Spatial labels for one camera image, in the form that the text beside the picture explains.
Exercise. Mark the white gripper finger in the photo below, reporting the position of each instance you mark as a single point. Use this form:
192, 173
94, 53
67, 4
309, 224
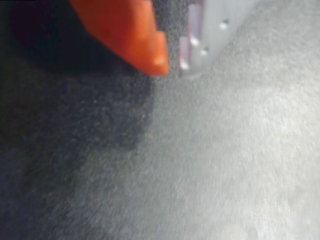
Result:
212, 27

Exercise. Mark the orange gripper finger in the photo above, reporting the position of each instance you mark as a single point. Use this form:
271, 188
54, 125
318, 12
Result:
130, 32

